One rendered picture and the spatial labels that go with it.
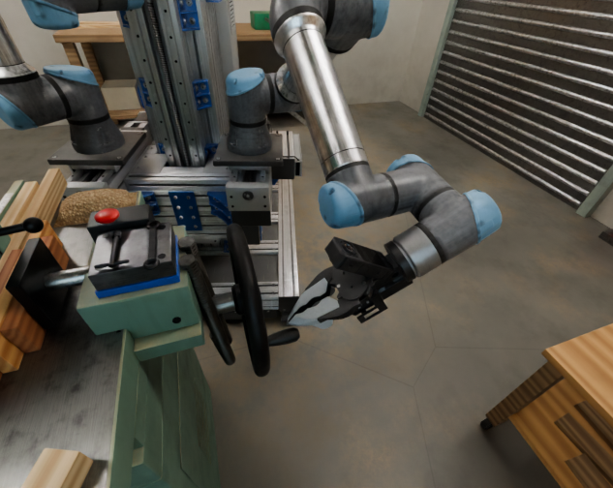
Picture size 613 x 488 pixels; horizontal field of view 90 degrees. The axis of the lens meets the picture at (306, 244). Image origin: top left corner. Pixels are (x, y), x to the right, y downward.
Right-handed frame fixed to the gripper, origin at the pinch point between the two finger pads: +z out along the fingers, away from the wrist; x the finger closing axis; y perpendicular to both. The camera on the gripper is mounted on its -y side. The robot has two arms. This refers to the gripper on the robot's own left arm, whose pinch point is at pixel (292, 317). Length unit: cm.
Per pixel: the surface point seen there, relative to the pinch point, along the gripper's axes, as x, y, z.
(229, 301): 9.0, -1.5, 10.1
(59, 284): 8.2, -23.3, 22.0
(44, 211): 32, -25, 31
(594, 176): 89, 178, -189
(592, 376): -18, 67, -49
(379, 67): 343, 146, -164
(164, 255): 4.9, -20.2, 7.2
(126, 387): -5.4, -13.6, 19.5
